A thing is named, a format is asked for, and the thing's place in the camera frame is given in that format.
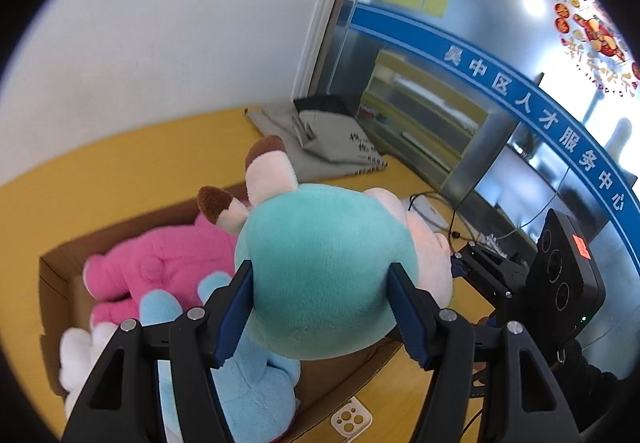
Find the beige phone case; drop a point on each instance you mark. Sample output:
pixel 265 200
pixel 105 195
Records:
pixel 357 415

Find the pink plush bear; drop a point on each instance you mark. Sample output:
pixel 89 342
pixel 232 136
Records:
pixel 165 258

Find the red window decoration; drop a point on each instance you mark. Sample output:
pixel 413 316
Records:
pixel 590 28

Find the cardboard box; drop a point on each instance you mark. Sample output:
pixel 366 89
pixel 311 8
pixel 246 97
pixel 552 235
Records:
pixel 57 273

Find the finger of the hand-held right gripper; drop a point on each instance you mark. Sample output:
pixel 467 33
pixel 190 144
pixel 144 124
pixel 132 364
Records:
pixel 492 257
pixel 482 280

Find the black bag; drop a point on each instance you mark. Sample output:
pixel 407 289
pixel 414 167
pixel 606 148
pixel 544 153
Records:
pixel 320 102

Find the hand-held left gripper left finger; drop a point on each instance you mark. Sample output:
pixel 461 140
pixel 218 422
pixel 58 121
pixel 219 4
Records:
pixel 235 318

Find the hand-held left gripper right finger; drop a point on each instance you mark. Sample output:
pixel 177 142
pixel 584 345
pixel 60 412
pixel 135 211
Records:
pixel 405 318

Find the teal and pink plush toy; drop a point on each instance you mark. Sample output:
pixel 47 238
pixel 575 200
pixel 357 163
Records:
pixel 320 263

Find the metal door frame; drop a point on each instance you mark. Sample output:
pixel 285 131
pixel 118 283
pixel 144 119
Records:
pixel 335 23

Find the light blue plush toy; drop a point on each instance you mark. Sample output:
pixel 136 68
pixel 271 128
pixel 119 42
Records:
pixel 250 393

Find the person's right forearm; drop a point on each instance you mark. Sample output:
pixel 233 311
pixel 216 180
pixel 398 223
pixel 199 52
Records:
pixel 590 383

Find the folded beige tote bag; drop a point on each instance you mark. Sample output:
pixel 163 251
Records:
pixel 272 123
pixel 335 138

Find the yellow shelf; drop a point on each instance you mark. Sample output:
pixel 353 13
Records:
pixel 380 78

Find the blue glass banner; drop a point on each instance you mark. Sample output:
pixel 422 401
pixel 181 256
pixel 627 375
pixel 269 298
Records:
pixel 500 73

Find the white plush toy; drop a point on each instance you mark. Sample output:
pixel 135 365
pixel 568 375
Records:
pixel 80 353

